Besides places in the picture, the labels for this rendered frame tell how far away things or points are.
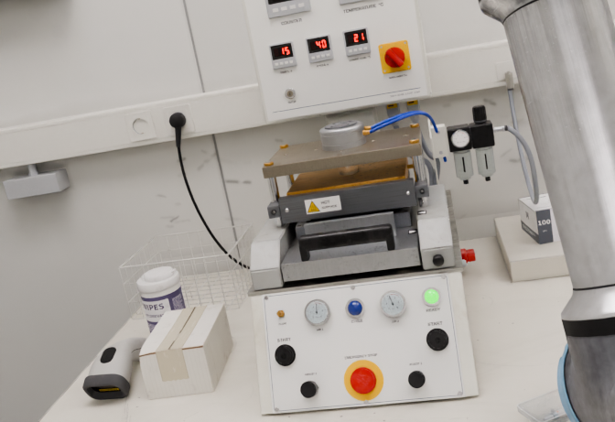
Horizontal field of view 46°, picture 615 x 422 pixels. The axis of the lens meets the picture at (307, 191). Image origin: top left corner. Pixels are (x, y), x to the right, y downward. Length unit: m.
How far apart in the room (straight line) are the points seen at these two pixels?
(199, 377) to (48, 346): 0.97
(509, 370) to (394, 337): 0.19
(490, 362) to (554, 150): 0.67
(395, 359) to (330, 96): 0.54
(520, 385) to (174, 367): 0.57
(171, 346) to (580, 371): 0.82
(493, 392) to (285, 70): 0.70
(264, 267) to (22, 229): 1.05
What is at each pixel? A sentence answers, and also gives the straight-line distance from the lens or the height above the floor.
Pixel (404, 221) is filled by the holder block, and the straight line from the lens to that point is 1.24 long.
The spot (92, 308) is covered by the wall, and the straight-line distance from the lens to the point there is 2.10.
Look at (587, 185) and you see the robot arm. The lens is 0.61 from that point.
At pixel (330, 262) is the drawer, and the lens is 1.15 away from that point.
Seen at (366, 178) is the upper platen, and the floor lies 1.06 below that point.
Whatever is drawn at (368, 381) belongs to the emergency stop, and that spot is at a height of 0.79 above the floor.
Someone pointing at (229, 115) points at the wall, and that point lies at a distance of 1.76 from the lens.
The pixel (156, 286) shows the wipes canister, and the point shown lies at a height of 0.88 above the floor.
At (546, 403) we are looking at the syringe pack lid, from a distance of 1.09.
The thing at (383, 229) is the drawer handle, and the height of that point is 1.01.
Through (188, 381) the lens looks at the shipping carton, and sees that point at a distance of 1.31.
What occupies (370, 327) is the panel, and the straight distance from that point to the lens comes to 1.15.
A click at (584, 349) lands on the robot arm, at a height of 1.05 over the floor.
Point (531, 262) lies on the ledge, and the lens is 1.52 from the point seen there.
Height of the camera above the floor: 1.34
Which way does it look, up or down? 13 degrees down
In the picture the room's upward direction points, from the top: 11 degrees counter-clockwise
